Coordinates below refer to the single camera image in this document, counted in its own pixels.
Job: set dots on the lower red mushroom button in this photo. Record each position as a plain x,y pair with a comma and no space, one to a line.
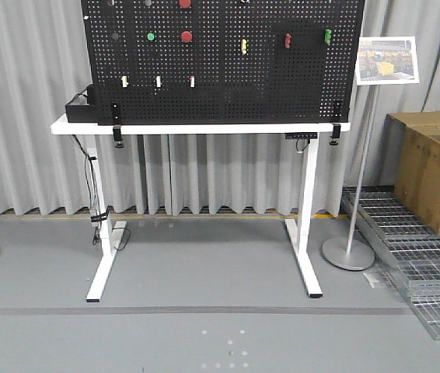
186,36

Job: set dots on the red mushroom button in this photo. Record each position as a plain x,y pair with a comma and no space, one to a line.
185,4
186,36

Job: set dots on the upper red mushroom button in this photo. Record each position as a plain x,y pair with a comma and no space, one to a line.
185,4

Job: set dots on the desk height control panel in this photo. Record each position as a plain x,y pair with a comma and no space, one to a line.
301,135

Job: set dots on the white standing desk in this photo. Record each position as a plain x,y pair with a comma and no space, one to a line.
297,229

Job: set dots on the left black table clamp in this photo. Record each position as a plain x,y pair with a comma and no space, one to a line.
117,135

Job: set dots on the black table clamp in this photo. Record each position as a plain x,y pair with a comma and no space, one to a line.
335,136
117,135

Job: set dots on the black perforated pegboard panel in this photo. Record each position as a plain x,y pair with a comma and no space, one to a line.
268,85

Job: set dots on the right black table clamp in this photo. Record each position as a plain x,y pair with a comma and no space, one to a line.
335,136

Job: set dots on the black box on desk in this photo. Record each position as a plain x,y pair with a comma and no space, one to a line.
82,107

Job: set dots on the silver sign stand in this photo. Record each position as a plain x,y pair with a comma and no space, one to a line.
380,61

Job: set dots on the brown cardboard box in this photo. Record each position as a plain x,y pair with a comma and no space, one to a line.
418,180

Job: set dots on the stacked metal floor gratings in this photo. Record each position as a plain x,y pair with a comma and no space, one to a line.
407,248

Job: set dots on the grey curtain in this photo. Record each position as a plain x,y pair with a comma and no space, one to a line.
44,63

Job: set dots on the white yellow rocker switch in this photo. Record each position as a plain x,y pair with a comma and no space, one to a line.
124,81

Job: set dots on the red toggle switch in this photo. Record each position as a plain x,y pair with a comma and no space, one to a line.
288,38

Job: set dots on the green toggle switch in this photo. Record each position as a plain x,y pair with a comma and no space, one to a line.
328,36

